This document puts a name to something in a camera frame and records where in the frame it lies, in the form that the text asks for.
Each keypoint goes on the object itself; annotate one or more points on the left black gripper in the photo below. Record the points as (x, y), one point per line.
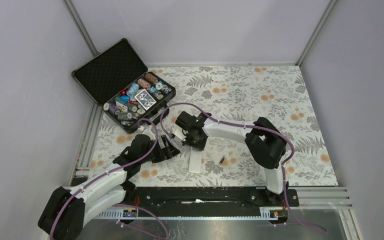
(164, 153)

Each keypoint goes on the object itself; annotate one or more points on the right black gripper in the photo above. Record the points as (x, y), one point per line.
(200, 146)

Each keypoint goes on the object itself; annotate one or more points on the white remote control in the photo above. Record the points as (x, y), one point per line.
(195, 159)

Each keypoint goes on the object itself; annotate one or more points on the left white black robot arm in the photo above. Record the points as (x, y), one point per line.
(70, 208)

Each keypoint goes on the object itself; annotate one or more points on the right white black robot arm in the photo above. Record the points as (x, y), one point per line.
(262, 139)

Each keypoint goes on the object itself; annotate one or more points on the playing card deck box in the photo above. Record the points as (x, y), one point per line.
(145, 99)

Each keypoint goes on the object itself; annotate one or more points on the floral table mat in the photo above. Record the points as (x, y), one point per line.
(242, 93)

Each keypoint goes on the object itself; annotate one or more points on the black poker chip case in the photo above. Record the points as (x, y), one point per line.
(113, 71)

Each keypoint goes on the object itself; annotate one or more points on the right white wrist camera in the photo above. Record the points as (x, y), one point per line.
(177, 133)

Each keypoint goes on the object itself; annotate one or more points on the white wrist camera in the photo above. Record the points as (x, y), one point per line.
(148, 131)
(177, 133)

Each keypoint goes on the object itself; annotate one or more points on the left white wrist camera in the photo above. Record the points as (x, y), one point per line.
(148, 131)

